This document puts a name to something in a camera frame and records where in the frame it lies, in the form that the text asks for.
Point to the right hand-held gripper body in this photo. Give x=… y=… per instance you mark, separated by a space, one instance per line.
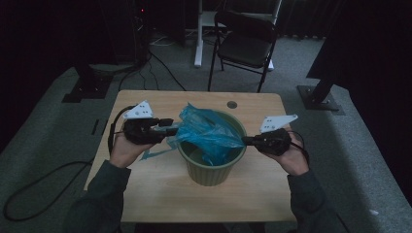
x=273 y=140

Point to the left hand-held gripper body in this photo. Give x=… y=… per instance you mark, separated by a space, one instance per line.
x=141 y=129

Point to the blue plastic bag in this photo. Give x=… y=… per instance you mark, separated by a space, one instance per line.
x=207 y=132

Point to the green ribbed bin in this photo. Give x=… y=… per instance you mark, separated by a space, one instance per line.
x=210 y=173

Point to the person's left hand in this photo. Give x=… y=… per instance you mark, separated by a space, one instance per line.
x=124 y=153

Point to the person's right hand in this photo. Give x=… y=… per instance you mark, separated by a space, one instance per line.
x=294 y=161

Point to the grey table grommet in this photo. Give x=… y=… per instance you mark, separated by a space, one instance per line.
x=232 y=105

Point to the black strip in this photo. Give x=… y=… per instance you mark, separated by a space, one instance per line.
x=95 y=126

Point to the black stand base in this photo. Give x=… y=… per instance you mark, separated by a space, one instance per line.
x=319 y=97
x=87 y=87

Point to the black folding chair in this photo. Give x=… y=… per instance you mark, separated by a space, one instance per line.
x=246 y=48

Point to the dark equipment rack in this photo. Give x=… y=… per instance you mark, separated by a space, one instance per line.
x=129 y=32

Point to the white scrap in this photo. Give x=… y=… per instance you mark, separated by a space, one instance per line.
x=373 y=212

